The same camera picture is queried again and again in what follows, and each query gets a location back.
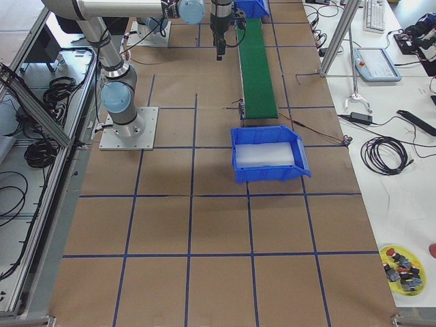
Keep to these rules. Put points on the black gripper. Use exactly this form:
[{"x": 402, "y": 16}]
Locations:
[{"x": 218, "y": 25}]

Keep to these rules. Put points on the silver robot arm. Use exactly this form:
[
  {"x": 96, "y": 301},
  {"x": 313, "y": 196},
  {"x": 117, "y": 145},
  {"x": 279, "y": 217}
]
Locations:
[
  {"x": 150, "y": 25},
  {"x": 117, "y": 95}
]

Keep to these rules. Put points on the yellow plate of buttons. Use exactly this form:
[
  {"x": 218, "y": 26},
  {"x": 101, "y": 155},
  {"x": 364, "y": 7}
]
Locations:
[{"x": 405, "y": 273}]

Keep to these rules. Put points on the far blue storage bin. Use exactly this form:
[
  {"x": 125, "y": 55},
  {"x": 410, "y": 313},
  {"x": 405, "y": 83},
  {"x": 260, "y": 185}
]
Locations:
[{"x": 253, "y": 8}]

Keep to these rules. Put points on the blue storage bin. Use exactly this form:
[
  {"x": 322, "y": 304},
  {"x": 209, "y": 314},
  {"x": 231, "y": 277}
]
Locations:
[
  {"x": 270, "y": 134},
  {"x": 253, "y": 8}
]

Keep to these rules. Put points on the green conveyor belt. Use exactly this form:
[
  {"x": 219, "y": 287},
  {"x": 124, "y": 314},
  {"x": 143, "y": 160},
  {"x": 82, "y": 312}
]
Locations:
[{"x": 258, "y": 100}]

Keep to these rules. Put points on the near blue storage bin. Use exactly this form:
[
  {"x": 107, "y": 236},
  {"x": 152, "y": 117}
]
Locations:
[{"x": 270, "y": 134}]

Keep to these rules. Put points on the white foam pad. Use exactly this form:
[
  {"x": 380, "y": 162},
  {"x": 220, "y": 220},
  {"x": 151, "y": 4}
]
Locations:
[{"x": 264, "y": 154}]

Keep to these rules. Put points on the white claw grabber tool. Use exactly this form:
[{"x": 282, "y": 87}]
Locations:
[{"x": 355, "y": 96}]

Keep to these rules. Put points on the teach pendant tablet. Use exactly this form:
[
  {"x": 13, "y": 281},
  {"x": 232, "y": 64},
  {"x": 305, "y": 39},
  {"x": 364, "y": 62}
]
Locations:
[{"x": 375, "y": 65}]

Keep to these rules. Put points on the white keyboard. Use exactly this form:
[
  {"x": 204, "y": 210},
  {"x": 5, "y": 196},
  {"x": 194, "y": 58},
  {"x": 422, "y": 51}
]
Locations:
[{"x": 374, "y": 16}]

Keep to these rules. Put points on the black power adapter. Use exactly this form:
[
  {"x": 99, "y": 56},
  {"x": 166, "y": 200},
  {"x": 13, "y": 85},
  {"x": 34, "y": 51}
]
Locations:
[{"x": 359, "y": 118}]

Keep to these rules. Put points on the black flat bar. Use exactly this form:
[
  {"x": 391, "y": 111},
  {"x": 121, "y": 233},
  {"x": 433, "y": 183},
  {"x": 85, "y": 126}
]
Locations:
[{"x": 417, "y": 122}]

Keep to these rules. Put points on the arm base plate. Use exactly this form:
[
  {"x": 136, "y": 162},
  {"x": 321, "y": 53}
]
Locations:
[
  {"x": 148, "y": 40},
  {"x": 139, "y": 135}
]

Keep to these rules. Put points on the aluminium frame post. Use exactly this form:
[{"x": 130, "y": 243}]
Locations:
[{"x": 342, "y": 28}]

